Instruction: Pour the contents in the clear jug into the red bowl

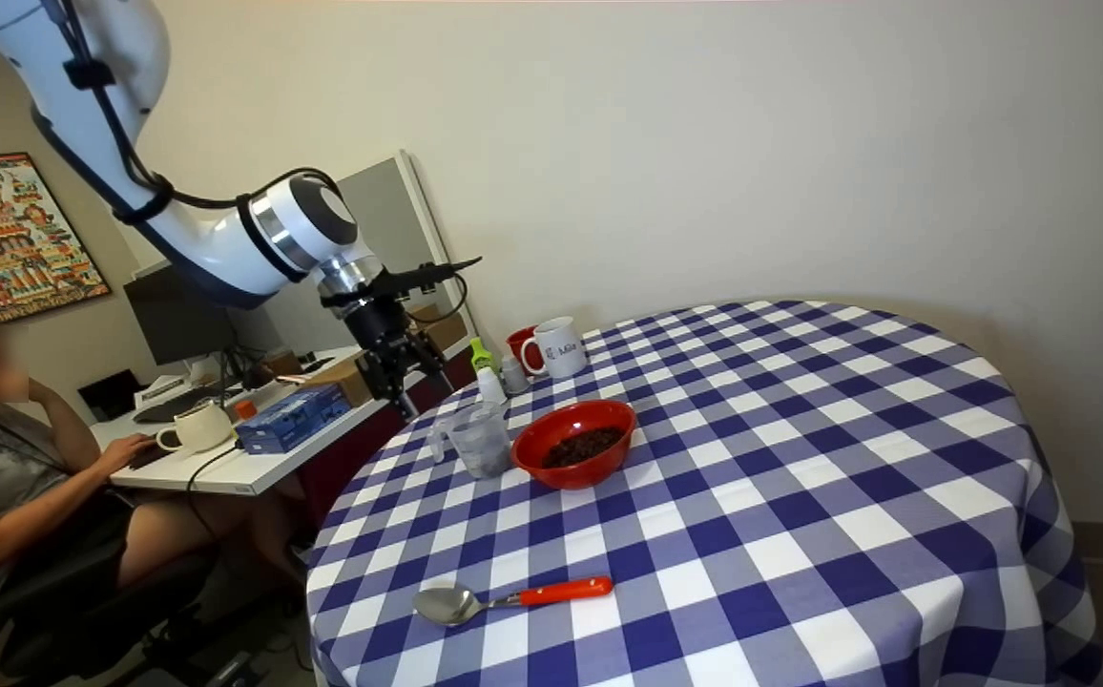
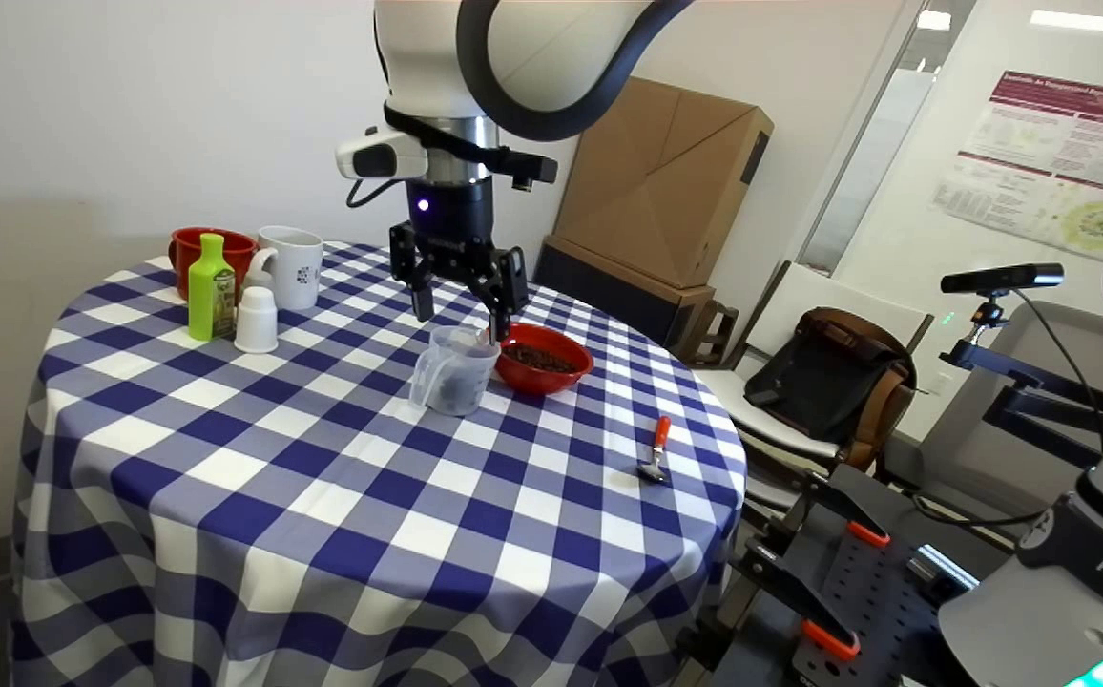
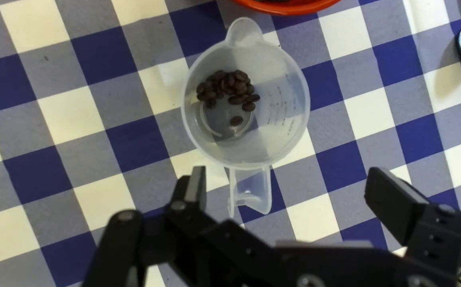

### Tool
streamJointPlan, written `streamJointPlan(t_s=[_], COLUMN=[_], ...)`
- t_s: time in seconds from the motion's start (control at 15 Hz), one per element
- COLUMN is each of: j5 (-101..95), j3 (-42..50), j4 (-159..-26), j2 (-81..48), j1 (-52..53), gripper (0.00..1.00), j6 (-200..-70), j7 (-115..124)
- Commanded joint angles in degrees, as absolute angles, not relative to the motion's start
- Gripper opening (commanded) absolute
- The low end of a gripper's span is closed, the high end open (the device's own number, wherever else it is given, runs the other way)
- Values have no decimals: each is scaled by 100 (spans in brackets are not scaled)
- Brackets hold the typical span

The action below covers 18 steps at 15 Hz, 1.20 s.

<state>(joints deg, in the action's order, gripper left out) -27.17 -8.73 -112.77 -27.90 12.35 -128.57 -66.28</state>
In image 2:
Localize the small red bowl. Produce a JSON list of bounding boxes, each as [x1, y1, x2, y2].
[[491, 322, 600, 403]]

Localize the grey table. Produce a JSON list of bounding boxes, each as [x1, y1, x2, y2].
[[923, 297, 1103, 513]]

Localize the white salt shaker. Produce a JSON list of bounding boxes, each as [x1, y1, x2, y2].
[[229, 281, 282, 355]]

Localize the brown cardboard box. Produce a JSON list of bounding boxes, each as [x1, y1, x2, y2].
[[544, 77, 778, 302]]

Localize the white ceramic mug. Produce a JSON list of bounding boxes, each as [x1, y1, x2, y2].
[[244, 230, 328, 316]]

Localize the black clamp orange handle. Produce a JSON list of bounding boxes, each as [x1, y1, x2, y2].
[[753, 547, 865, 669], [811, 482, 895, 557]]

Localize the red handled metal spoon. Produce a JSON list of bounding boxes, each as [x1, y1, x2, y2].
[[632, 414, 678, 487]]

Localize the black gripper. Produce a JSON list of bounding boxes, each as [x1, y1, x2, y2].
[[387, 176, 534, 349]]

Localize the green plastic bottle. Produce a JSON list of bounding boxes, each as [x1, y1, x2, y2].
[[183, 230, 240, 342]]

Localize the blue white checkered tablecloth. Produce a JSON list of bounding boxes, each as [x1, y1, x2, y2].
[[7, 238, 753, 687]]

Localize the black stereo camera bar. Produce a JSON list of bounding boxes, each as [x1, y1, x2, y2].
[[937, 260, 1067, 297]]

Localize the grey metal frame post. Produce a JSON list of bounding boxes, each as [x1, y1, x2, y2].
[[798, 0, 982, 280]]

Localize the white wall poster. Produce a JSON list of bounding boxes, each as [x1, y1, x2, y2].
[[931, 68, 1103, 262]]

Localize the dark coffee beans pile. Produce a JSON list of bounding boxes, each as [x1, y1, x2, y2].
[[426, 359, 483, 415], [510, 340, 584, 377]]

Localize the clear plastic measuring jug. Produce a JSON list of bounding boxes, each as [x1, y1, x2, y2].
[[404, 316, 504, 419]]

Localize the black perforated board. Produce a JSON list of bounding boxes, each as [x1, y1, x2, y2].
[[698, 462, 1001, 687]]

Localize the red cup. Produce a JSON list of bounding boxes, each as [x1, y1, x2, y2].
[[164, 225, 258, 302]]

